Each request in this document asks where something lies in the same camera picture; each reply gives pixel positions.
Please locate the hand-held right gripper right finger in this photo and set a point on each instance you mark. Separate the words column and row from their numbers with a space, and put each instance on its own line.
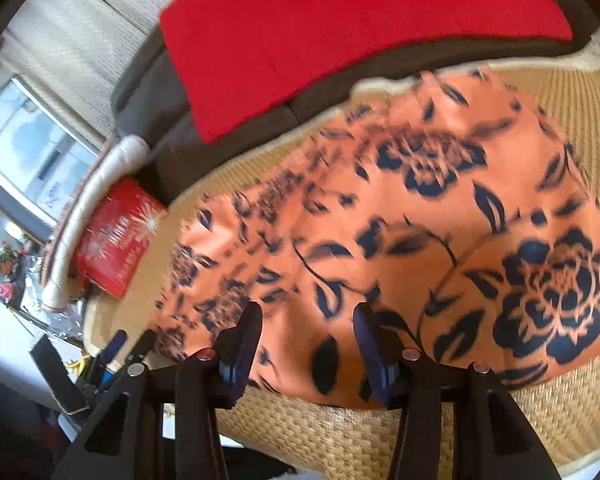
column 375, row 360

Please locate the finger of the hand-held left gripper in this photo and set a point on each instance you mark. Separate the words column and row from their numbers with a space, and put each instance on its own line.
column 142, row 345
column 114, row 352

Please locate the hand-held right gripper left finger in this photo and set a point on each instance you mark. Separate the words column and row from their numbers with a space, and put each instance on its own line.
column 240, row 355

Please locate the orange floral blouse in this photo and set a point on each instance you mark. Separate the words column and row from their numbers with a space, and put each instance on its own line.
column 430, row 210

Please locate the clear plastic wrap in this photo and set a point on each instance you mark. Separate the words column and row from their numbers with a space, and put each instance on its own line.
column 55, row 317

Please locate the woven bamboo mat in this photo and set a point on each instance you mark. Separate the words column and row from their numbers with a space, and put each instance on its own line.
column 330, row 440

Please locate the red gift box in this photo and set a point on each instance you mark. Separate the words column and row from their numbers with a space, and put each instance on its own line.
column 115, row 240

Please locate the artificial flowers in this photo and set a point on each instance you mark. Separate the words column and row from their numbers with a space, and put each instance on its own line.
column 5, row 260

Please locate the folded white patterned quilt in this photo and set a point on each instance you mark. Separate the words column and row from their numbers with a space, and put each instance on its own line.
column 80, row 200

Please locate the white standing air conditioner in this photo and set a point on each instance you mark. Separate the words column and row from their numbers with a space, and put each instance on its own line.
column 30, row 145

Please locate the dark brown leather sofa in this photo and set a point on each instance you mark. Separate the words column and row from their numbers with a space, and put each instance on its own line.
column 145, row 100

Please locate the beige dotted curtain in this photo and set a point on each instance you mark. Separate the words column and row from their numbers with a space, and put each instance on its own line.
column 80, row 25

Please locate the red blanket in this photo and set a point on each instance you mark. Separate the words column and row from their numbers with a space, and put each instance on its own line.
column 330, row 35

